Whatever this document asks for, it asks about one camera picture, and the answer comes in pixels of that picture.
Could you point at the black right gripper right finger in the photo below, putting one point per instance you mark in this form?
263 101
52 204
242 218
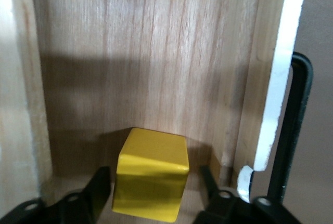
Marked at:
223 205

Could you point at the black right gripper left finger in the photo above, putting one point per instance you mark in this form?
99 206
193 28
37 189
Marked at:
93 195

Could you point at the yellow wooden cube block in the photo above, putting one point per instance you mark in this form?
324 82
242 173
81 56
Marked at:
151 182

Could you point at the wooden drawer with white front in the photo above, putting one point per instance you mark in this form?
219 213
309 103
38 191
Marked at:
156 52

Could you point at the light wooden cabinet box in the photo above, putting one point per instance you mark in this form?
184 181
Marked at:
15 78

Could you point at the brown table mat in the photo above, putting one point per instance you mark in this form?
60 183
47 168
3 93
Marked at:
322 26

